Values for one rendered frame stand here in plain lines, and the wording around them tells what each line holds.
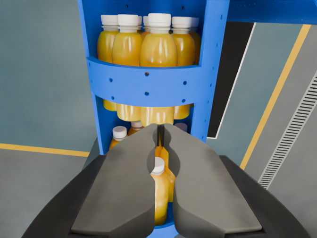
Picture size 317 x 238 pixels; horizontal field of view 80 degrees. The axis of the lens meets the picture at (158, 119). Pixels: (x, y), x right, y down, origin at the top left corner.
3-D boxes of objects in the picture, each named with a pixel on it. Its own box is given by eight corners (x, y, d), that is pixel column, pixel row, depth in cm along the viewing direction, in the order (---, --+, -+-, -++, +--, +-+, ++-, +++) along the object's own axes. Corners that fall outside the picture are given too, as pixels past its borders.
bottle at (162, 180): (158, 201, 61) (160, 156, 53) (171, 218, 56) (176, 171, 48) (138, 212, 58) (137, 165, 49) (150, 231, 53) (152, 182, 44)
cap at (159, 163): (158, 161, 51) (158, 156, 50) (167, 170, 48) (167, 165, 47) (145, 166, 49) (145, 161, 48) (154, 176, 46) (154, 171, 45)
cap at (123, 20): (139, 29, 36) (139, 18, 35) (119, 29, 35) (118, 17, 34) (137, 28, 39) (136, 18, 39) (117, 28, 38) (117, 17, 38)
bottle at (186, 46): (155, 113, 46) (157, 28, 38) (169, 104, 52) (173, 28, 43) (181, 121, 43) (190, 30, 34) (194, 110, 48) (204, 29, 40)
